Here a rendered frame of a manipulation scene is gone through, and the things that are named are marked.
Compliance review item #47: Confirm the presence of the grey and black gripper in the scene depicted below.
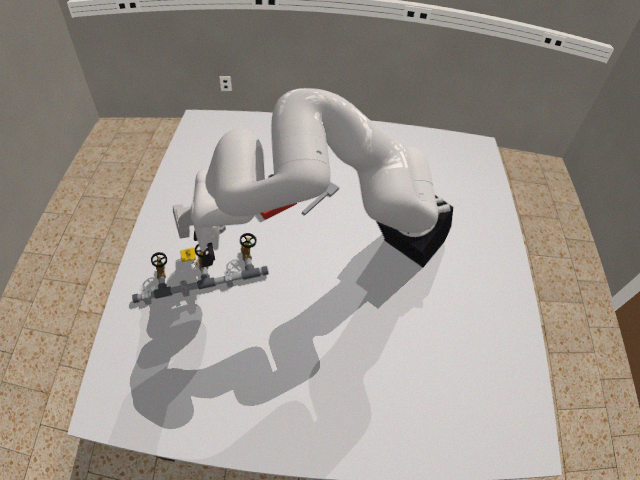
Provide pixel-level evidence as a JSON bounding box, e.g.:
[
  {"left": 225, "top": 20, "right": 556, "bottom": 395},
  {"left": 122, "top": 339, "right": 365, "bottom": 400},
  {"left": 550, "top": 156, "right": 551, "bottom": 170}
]
[{"left": 194, "top": 226, "right": 219, "bottom": 267}]

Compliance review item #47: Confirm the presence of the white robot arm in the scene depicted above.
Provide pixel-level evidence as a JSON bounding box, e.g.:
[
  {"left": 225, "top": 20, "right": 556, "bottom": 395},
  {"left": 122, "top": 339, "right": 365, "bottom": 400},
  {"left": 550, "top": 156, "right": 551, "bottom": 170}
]
[{"left": 173, "top": 88, "right": 451, "bottom": 239}]

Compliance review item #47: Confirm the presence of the red rectangular block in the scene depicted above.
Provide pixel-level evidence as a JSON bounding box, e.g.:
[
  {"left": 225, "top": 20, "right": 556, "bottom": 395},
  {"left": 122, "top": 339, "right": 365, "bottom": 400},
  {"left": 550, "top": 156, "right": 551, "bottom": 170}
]
[{"left": 260, "top": 203, "right": 297, "bottom": 220}]

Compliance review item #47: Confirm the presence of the yellow tag on chain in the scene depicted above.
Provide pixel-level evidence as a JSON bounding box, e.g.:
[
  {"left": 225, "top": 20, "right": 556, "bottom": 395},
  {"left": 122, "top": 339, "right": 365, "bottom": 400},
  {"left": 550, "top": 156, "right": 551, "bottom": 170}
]
[{"left": 180, "top": 248, "right": 199, "bottom": 265}]

